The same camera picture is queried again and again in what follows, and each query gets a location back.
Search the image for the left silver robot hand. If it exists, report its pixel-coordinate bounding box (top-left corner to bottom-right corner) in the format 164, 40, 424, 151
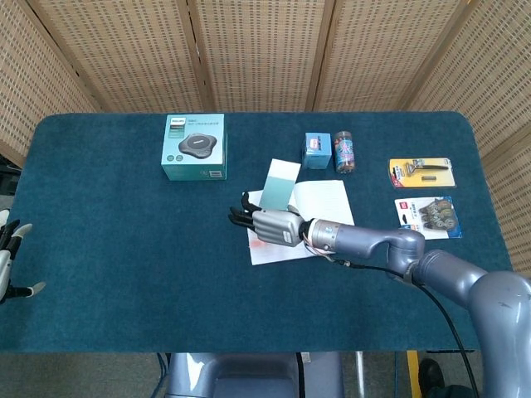
0, 209, 46, 306

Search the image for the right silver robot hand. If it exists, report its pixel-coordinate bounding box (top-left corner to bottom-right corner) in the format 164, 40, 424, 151
227, 191, 306, 249

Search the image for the pale blue bookmark pink tassel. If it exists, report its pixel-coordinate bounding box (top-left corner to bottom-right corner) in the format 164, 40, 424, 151
247, 158, 302, 253

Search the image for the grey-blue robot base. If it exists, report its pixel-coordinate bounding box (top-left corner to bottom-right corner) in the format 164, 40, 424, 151
165, 352, 345, 398

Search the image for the open white lined notebook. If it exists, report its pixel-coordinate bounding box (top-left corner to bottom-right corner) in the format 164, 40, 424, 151
241, 178, 356, 266

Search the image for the small light blue box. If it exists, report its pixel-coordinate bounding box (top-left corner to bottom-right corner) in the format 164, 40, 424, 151
300, 132, 333, 171

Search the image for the clear snack jar blue label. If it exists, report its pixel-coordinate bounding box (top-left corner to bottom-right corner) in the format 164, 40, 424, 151
333, 129, 357, 175

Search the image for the teal speaker product box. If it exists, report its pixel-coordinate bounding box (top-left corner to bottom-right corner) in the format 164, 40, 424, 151
160, 113, 228, 182

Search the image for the dark teal table cloth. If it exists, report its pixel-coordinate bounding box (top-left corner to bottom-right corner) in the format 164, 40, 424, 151
0, 110, 528, 354

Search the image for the yellow razor blister pack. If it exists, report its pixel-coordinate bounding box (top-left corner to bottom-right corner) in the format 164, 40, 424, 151
387, 157, 457, 191

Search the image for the blue correction tape pack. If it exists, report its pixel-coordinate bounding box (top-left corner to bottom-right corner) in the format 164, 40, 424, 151
393, 196, 464, 241

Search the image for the silver metal table leg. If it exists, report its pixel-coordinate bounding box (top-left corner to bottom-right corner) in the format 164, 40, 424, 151
355, 352, 367, 398

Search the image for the woven bamboo folding screen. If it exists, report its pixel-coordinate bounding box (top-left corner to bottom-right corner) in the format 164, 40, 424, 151
0, 0, 531, 283

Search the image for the yellow upright bar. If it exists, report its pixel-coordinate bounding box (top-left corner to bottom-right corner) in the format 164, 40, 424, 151
406, 351, 421, 398

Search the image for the black rounded floor object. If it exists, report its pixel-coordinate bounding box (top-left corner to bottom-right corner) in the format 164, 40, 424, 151
417, 358, 446, 393

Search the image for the dark metal frame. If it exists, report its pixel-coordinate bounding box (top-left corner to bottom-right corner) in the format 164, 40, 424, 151
0, 153, 21, 196

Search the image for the black base cable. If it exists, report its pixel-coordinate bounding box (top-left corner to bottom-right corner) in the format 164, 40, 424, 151
295, 352, 307, 398

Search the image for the blue floor cable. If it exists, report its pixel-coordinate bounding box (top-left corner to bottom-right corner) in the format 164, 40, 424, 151
155, 352, 169, 398

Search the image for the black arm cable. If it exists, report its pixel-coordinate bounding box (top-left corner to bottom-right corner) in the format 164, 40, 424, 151
331, 256, 480, 398

